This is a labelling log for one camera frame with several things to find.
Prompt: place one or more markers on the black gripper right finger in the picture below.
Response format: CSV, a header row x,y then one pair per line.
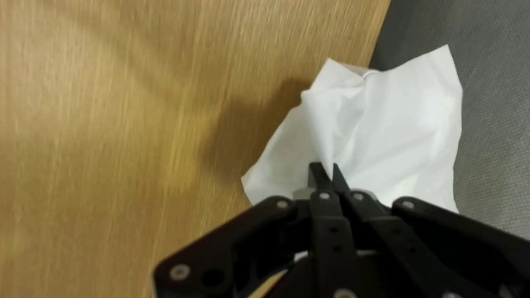
x,y
420,248

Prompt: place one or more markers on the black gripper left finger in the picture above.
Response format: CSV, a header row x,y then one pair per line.
x,y
326,237

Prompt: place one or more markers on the white wiping cloth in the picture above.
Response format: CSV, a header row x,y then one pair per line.
x,y
387,126

